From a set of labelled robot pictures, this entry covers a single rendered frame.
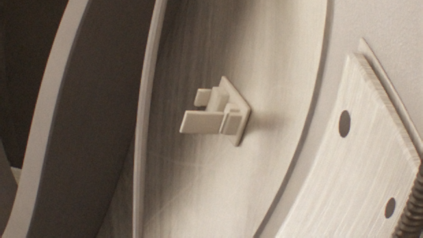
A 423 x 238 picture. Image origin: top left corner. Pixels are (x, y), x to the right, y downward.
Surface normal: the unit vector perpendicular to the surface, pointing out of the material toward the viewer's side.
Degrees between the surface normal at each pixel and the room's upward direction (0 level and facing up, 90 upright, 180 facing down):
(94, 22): 114
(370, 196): 90
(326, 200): 90
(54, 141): 123
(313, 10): 90
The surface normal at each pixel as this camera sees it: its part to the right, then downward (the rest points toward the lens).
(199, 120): 0.41, 0.53
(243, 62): -0.87, -0.04
